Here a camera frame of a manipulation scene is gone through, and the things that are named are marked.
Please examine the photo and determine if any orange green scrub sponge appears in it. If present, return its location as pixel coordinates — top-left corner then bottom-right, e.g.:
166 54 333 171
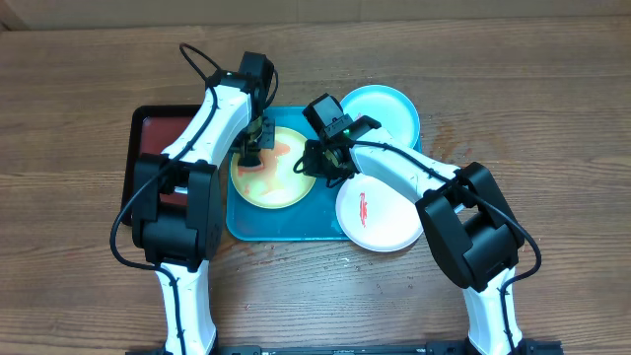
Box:
238 152 263 171

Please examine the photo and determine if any yellow plate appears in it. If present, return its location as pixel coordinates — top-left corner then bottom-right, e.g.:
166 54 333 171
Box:
230 127 316 209

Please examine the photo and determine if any white plate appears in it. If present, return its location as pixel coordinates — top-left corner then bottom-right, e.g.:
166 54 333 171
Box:
335 175 423 252

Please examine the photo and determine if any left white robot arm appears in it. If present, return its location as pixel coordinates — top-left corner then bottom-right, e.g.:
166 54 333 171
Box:
121 64 278 354

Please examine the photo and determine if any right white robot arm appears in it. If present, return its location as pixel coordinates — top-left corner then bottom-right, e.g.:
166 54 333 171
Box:
293 116 526 354

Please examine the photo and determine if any teal plastic tray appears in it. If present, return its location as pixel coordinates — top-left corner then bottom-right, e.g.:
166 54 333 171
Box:
225 106 424 243

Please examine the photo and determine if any dark red tray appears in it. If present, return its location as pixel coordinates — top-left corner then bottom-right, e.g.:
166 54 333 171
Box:
120 105 200 228

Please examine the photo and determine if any light blue plate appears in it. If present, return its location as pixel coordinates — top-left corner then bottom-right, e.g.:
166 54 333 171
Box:
341 85 421 151

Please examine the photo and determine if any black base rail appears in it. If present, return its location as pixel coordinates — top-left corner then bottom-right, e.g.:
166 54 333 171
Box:
125 339 564 355

